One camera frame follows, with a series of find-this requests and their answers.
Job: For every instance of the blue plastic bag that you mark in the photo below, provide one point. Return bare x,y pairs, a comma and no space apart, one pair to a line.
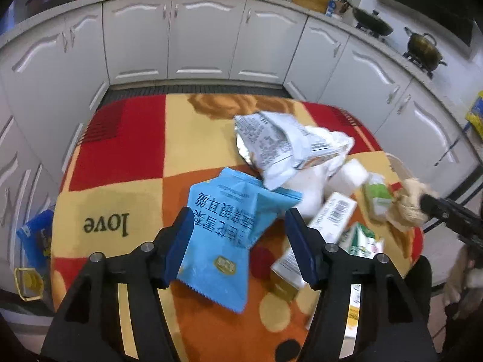
36,233

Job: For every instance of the white plastic bag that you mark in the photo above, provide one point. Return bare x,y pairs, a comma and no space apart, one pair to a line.
303,192

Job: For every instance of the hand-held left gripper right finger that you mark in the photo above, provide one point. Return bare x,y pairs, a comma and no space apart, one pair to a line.
298,241

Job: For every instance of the person's right forearm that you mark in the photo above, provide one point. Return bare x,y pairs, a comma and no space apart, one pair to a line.
462,282

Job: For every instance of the white barcode carton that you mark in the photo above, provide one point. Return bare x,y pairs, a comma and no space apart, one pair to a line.
332,211

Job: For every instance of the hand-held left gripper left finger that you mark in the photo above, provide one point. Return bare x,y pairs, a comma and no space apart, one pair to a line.
181,245

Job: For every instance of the yellow plastic container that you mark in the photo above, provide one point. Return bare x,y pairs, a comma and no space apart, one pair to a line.
28,284

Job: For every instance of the beige round bin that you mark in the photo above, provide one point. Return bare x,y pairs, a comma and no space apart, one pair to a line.
400,166

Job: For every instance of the small green white carton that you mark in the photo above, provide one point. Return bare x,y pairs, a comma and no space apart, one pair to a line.
375,196

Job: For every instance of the white tissue wad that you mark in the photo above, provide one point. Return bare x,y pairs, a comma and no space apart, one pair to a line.
349,175

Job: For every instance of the red yellow printed blanket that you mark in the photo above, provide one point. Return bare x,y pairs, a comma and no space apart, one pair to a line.
124,151

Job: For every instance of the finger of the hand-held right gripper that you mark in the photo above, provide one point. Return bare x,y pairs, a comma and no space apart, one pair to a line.
449,215

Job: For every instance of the white gold small box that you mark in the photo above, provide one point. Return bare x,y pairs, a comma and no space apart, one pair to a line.
283,275

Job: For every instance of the white yellow flat box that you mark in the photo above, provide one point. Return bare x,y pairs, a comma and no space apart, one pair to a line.
353,309

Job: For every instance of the beige tissue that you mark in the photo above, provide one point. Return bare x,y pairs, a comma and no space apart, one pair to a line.
409,203

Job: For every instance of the white kitchen cabinets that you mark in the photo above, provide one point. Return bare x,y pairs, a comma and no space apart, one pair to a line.
203,34

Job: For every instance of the black wok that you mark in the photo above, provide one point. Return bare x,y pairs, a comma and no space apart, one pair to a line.
371,22

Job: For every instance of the green white drink carton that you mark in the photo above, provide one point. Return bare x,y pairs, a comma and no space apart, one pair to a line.
358,243

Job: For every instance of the white silver snack bag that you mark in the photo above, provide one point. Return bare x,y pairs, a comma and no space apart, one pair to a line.
271,139

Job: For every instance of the blue snack packet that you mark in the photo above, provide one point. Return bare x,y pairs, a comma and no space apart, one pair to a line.
222,233

